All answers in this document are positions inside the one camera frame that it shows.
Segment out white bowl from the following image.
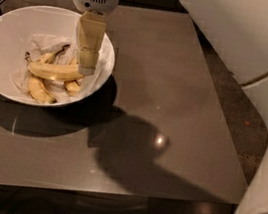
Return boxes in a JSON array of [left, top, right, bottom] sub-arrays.
[[0, 0, 123, 119]]

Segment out white paper towel in bowl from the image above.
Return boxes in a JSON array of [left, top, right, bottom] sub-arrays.
[[10, 33, 115, 106]]

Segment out right yellow banana in bowl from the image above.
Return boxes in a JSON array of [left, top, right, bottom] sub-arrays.
[[62, 55, 87, 98]]

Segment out left yellow banana in bowl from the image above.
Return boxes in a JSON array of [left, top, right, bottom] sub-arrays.
[[27, 44, 69, 104]]

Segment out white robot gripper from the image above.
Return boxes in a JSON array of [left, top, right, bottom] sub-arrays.
[[73, 0, 119, 76]]

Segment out yellow banana in bowl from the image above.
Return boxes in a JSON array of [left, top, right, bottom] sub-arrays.
[[27, 44, 69, 104], [62, 55, 87, 98]]

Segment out large yellow banana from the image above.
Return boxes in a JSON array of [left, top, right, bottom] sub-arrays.
[[24, 53, 83, 82]]

